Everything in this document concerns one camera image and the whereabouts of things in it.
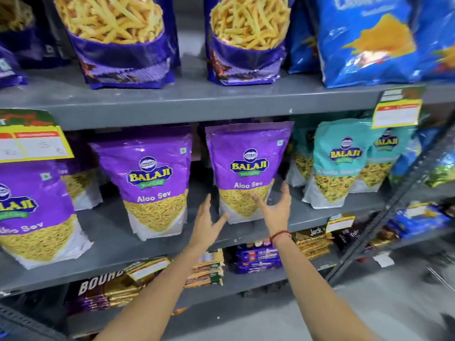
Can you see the purple snack packet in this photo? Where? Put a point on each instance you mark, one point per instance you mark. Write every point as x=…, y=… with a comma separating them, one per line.
x=32, y=216
x=245, y=163
x=80, y=184
x=149, y=173

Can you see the small yellow price tag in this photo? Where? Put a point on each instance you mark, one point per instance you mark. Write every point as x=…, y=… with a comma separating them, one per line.
x=340, y=223
x=147, y=269

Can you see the person's left forearm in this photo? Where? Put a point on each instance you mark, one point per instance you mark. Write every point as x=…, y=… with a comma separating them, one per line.
x=156, y=298

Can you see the person's left hand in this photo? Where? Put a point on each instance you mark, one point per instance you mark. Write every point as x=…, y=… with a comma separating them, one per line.
x=204, y=229

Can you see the person's left thumb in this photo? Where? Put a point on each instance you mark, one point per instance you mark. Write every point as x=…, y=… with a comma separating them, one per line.
x=221, y=222

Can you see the large yellow price tag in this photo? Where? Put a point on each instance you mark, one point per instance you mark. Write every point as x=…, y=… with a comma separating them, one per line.
x=398, y=110
x=33, y=142

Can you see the dark blue fried sticks packet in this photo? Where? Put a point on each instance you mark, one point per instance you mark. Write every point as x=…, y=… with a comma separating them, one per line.
x=25, y=28
x=117, y=39
x=9, y=72
x=245, y=42

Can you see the stack of brown gold biscuit packs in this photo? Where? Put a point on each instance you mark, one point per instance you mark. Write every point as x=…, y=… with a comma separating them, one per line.
x=106, y=289

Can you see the stack of dark biscuit packs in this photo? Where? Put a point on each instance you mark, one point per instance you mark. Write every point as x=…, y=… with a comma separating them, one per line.
x=352, y=234

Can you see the stack of yellow red biscuit packs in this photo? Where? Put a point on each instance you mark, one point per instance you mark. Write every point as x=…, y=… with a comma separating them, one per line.
x=208, y=269

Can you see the person's right hand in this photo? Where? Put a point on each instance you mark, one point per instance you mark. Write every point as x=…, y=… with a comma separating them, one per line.
x=277, y=218

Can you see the teal snack packet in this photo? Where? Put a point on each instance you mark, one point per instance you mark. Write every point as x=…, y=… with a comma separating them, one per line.
x=382, y=163
x=337, y=163
x=302, y=163

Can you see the person's right thumb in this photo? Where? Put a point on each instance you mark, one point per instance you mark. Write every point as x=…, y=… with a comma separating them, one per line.
x=258, y=202

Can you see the blue green snack packets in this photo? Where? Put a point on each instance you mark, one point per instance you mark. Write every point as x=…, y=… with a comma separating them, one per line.
x=426, y=159

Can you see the stack of purple biscuit packs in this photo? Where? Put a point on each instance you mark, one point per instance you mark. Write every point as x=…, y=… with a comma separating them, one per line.
x=257, y=257

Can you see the dark gray side shelf rack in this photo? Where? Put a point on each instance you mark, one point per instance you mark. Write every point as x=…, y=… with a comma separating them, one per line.
x=408, y=195

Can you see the gray metal shelf rack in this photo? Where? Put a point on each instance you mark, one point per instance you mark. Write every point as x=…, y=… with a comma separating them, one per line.
x=213, y=101

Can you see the blue chips packet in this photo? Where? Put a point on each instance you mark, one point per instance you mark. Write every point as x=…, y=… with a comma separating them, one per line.
x=366, y=42
x=302, y=39
x=439, y=35

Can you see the person's right forearm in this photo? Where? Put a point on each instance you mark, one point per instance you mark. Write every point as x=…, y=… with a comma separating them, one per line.
x=312, y=291

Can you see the blue biscuit packs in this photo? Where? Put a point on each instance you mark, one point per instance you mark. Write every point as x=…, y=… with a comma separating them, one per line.
x=419, y=220

